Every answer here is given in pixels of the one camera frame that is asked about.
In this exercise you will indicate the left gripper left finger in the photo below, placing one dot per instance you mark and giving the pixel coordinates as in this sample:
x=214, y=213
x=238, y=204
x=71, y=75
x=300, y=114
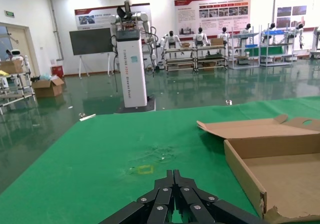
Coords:
x=160, y=199

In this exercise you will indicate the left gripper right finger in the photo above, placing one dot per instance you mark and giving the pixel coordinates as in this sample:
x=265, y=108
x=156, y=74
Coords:
x=192, y=201

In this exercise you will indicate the torn-edged open cardboard box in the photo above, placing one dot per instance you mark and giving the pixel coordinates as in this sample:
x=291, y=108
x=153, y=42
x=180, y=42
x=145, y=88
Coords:
x=287, y=174

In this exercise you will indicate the small cardboard box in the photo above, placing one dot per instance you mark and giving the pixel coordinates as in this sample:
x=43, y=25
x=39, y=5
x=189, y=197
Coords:
x=216, y=41
x=185, y=44

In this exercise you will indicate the red box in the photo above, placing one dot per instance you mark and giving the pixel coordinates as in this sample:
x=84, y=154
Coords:
x=57, y=71

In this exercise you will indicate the green table cloth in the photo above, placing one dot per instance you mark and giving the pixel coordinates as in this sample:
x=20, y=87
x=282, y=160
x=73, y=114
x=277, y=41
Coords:
x=100, y=146

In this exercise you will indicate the white stick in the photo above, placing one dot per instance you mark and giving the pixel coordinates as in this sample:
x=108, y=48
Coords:
x=87, y=117

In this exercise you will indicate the open cardboard carton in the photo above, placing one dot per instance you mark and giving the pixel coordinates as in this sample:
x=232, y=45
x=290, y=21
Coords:
x=47, y=90

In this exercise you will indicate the white humanoid robot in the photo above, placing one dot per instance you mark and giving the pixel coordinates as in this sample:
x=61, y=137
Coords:
x=224, y=35
x=272, y=28
x=300, y=28
x=200, y=36
x=171, y=38
x=246, y=32

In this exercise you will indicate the blue plastic bin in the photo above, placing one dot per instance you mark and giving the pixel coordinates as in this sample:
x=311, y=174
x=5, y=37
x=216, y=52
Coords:
x=272, y=32
x=251, y=45

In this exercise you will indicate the light blue plastic bag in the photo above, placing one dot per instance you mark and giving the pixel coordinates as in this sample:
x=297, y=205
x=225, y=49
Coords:
x=45, y=77

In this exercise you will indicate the black display board on stand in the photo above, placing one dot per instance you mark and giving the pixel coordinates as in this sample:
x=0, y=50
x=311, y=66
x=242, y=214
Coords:
x=90, y=41

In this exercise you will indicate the metal shelving unit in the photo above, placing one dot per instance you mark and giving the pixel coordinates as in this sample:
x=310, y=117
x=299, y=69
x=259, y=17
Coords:
x=276, y=44
x=243, y=34

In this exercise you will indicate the white pipe rack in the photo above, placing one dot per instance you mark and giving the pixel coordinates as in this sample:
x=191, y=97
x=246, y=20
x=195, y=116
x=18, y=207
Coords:
x=20, y=86

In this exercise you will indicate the brown carton on rack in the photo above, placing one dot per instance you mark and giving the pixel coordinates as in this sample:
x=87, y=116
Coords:
x=11, y=67

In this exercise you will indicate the yellow bag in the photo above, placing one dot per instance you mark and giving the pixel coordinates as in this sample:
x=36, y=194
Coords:
x=2, y=72

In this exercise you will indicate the small white robot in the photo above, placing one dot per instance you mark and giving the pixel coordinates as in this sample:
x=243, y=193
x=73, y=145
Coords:
x=16, y=53

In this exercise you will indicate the beige door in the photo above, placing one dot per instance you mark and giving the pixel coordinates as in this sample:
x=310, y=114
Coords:
x=22, y=43

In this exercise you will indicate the green exit sign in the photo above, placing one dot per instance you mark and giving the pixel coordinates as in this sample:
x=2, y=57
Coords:
x=9, y=13

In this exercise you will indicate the pipe frame workbench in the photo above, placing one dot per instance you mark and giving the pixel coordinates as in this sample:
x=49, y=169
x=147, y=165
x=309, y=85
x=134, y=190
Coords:
x=211, y=47
x=178, y=49

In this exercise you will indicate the wide red-topped wall poster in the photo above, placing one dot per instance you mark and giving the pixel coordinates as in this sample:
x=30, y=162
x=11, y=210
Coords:
x=212, y=16

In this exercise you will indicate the wall poster with robot photos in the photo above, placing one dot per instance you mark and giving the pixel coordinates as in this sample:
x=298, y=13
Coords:
x=95, y=18

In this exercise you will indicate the grey wall pipe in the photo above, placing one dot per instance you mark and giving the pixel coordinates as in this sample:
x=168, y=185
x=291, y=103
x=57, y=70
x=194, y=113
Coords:
x=53, y=21

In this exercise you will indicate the tall red-framed wall poster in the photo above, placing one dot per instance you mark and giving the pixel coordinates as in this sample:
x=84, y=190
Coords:
x=290, y=13

